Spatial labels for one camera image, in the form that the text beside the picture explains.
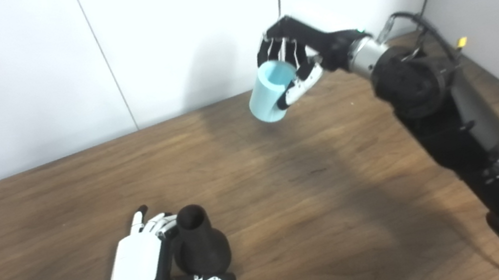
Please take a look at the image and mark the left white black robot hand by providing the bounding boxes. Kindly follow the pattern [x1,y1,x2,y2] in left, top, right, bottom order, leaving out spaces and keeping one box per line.
[96,192,237,280]

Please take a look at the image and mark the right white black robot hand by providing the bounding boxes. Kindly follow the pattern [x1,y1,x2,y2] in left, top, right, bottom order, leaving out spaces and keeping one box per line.
[250,3,378,114]

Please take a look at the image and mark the light blue cylinder cup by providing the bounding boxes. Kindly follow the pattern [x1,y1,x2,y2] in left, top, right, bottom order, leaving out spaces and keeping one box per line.
[242,56,305,126]

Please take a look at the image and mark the black flared nozzle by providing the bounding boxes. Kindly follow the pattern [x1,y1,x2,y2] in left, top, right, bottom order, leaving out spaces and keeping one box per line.
[166,199,235,280]

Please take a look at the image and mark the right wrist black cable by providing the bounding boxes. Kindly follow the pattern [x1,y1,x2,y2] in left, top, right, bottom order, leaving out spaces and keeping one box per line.
[373,3,466,82]

